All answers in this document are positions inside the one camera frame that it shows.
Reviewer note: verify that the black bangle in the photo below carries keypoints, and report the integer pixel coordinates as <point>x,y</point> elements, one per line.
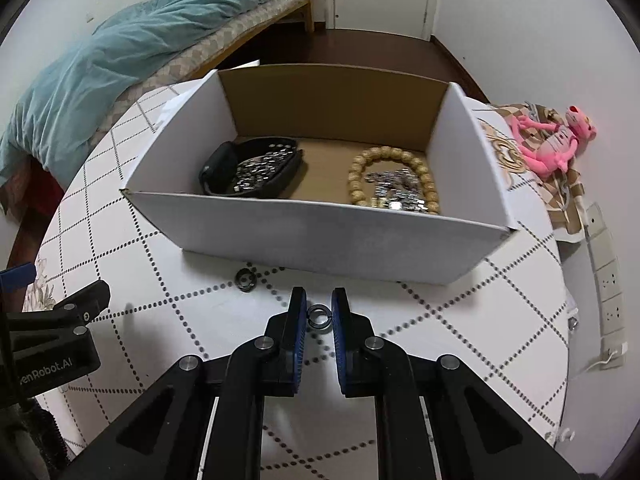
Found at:
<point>217,165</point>

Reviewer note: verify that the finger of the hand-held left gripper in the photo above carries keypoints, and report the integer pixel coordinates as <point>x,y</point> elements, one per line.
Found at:
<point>70,306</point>
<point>17,278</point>

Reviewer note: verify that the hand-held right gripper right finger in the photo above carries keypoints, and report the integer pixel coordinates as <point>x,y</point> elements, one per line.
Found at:
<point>340,320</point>

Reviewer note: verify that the folded checkered blanket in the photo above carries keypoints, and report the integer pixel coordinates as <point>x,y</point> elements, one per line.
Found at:
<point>560,192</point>

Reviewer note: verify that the patterned white tablecloth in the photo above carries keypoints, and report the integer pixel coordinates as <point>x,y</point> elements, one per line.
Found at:
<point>150,310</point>

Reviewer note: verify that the white cardboard box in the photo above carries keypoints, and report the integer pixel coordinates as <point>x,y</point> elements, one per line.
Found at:
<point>325,240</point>

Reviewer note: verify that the teal duvet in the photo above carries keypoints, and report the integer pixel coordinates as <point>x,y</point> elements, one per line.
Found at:
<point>125,60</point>

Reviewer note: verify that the white power strip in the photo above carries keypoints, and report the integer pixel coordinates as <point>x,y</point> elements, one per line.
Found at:
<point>607,280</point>

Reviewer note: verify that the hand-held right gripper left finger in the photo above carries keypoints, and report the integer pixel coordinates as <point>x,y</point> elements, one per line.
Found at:
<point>300,320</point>

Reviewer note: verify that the wooden bed frame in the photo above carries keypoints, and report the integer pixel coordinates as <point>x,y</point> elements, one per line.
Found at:
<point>302,12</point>

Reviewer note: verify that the pink plush toy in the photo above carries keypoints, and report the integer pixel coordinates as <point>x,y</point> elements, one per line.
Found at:
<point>555,145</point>

